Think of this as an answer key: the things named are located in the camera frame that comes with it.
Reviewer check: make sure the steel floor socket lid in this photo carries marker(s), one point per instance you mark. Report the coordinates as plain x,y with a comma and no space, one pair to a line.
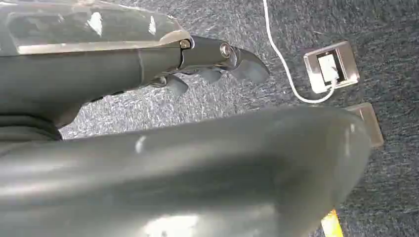
373,127

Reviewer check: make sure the ribbed grey left arm sleeve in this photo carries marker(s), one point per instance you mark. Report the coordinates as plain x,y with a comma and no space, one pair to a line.
26,129

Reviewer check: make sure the steel floor socket box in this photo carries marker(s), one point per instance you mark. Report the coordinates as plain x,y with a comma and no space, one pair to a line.
350,62

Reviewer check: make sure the yellow floor tape strip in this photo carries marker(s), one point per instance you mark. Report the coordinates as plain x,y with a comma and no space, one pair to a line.
332,225

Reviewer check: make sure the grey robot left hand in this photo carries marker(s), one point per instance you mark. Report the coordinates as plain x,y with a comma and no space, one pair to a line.
196,176

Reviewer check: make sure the white power plug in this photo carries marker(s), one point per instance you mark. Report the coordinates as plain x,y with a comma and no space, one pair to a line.
328,67

